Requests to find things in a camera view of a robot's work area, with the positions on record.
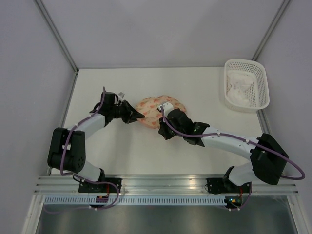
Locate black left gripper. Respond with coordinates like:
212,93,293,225
110,100,144,124

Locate floral mesh laundry bag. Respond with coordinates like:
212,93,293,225
135,95,187,129

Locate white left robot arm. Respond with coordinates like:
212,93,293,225
47,90,145,193

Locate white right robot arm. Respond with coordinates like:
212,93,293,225
158,107,288,193

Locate white bra in basket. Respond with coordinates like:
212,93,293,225
227,70,254,107

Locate white perforated plastic basket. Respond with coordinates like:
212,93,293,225
220,59,270,113

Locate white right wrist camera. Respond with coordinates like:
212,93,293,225
157,102,174,112

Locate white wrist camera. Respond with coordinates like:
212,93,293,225
117,92,125,101
157,102,174,112

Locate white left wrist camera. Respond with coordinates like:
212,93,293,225
117,92,125,101

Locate aluminium mounting rail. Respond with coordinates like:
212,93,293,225
34,174,299,196

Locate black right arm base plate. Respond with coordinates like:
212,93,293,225
206,177,251,195

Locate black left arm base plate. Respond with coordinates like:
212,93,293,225
78,177,122,194

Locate white slotted cable duct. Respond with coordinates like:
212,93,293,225
44,195,226,206

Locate right aluminium frame post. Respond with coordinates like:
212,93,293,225
251,0,292,61

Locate aluminium frame post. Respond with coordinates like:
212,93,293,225
251,0,292,61
33,0,79,75

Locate left aluminium frame post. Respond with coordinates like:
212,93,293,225
33,0,79,75

